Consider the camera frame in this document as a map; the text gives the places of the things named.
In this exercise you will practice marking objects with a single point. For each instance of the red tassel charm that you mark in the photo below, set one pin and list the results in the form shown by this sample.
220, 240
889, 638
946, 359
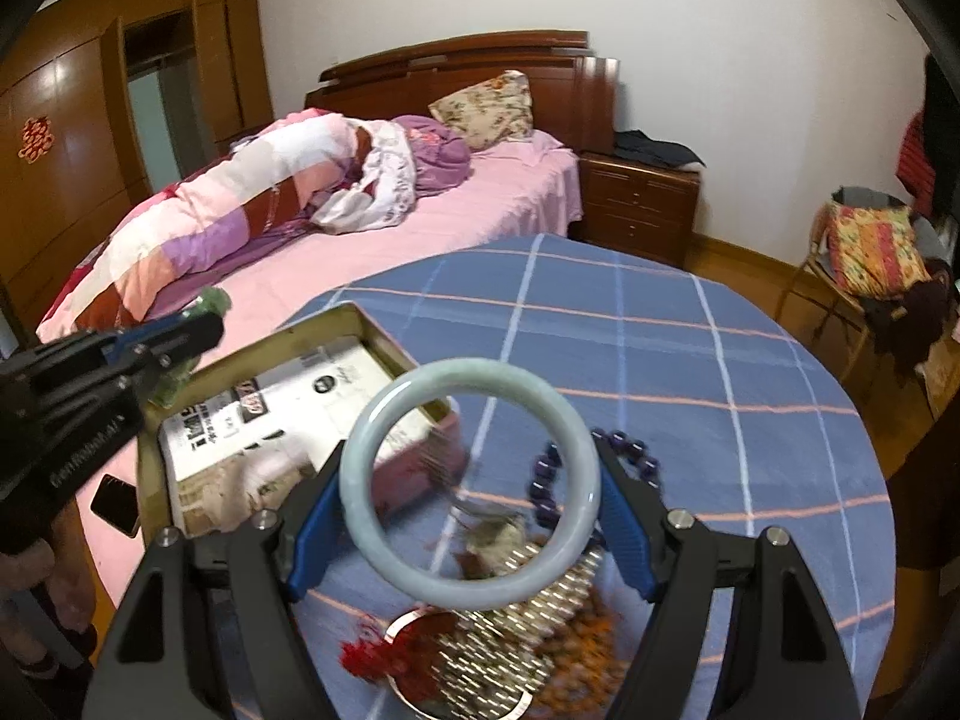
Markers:
370, 655

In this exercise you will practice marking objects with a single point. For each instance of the dark clothes on nightstand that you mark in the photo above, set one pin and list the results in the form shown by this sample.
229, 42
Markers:
636, 146

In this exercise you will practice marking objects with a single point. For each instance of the rattan chair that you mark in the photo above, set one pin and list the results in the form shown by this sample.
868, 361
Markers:
905, 328

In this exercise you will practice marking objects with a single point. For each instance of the brown wooden wardrobe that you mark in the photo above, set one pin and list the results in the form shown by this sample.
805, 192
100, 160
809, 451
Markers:
67, 64

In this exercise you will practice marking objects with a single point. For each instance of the wooden nightstand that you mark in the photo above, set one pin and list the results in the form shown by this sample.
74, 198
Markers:
636, 209

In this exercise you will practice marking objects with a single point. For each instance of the red double happiness sticker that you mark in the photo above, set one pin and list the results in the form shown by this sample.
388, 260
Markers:
37, 139

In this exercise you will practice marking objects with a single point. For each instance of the floral pillow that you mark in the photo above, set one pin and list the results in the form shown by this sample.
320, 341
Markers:
494, 111

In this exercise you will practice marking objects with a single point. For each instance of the pink patchwork quilt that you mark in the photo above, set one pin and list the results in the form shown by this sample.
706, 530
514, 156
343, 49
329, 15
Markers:
341, 174

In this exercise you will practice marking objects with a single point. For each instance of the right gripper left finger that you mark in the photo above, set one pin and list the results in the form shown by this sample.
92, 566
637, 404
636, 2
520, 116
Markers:
274, 558

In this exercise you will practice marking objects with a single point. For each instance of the bed with pink sheet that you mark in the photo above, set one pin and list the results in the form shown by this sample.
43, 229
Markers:
516, 189

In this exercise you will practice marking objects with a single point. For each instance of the colourful chair cushion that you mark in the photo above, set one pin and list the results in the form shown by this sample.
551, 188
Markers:
873, 251

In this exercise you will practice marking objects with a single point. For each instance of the dark green jade bangle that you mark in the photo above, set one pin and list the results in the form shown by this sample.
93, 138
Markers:
199, 327

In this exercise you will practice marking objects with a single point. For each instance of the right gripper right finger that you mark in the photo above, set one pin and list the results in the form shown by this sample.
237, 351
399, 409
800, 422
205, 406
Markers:
670, 559

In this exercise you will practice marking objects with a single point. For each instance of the purple garment on bed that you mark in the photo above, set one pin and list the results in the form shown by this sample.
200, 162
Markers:
442, 158

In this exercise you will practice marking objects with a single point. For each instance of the pink rectangular tin box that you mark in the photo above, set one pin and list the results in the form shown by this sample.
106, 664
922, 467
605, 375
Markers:
343, 320

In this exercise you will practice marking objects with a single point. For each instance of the wooden headboard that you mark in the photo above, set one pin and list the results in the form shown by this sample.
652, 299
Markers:
573, 89

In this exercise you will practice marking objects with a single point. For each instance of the blue plaid tablecloth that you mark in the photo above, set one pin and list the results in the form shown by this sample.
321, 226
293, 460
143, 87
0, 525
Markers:
749, 429

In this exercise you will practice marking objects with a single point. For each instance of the hanging coats on rack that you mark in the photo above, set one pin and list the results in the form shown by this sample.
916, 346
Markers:
928, 160

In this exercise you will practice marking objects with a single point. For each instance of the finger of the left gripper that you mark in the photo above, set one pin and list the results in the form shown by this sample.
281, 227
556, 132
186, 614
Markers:
149, 352

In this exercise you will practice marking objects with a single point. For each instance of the black phone on bed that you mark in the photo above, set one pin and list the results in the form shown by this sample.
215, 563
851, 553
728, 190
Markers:
115, 503

